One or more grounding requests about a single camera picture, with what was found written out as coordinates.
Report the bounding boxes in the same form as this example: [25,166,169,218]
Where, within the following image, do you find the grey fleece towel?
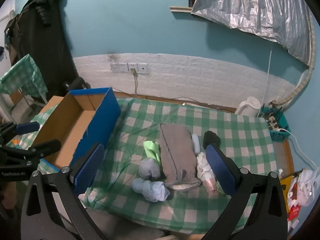
[159,123,202,192]

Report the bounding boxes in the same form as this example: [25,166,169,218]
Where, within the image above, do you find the yellow bag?
[280,176,294,193]

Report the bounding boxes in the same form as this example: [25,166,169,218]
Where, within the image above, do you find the white power cable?
[278,127,318,171]

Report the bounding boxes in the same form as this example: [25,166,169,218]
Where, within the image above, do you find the black hanging jacket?
[5,0,78,98]

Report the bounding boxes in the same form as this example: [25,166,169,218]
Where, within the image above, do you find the teal plastic basket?
[260,104,292,141]

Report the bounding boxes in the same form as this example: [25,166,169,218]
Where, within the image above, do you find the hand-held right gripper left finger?
[21,142,108,240]

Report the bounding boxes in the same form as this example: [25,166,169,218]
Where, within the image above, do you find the wooden window sill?
[169,6,193,14]

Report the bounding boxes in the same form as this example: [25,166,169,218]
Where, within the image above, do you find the white plastic bag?
[287,167,320,207]

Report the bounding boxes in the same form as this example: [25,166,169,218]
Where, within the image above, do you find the black round object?
[64,77,89,91]

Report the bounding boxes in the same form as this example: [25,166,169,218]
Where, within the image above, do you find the white power strip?
[266,119,281,131]

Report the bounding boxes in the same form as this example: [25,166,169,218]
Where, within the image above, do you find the green checked tablecloth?
[79,97,278,233]

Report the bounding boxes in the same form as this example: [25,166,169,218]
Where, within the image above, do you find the silver foil curtain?
[191,0,312,65]

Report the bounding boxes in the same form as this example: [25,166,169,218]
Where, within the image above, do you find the white patterned cloth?
[196,152,215,180]

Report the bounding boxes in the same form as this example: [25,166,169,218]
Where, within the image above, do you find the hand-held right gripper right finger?
[200,144,288,240]

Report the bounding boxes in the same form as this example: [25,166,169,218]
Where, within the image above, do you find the green checked side-table cloth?
[0,54,48,98]

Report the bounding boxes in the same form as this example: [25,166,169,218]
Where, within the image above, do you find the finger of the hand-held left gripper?
[0,121,41,143]
[0,139,62,167]

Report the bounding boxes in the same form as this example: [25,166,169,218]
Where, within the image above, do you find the beige window trim strip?
[274,15,316,105]

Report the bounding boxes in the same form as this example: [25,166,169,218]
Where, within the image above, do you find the thin white hanging cord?
[262,42,273,106]

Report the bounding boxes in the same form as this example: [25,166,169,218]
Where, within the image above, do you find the pink sock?
[202,177,217,194]

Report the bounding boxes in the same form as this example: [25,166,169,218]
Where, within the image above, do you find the green checked plastic cover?
[6,102,61,175]

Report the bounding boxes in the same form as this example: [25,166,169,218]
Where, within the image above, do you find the white rolled cloth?
[191,134,201,154]

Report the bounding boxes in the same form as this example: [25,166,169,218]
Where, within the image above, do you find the light blue sock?
[139,157,161,180]
[132,178,170,202]

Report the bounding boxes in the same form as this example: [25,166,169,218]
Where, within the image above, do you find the beige plug with cable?
[130,68,141,98]

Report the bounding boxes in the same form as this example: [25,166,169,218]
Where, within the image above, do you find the light green cloth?
[143,141,162,167]

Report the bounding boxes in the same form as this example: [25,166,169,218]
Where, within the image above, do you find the blue cardboard box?
[32,87,122,169]

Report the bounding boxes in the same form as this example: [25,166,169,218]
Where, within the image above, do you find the black sock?
[203,131,222,149]

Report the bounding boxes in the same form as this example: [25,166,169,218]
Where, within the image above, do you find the red packet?
[289,204,303,222]

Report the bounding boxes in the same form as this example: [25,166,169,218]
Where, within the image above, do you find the white kettle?
[235,96,262,118]

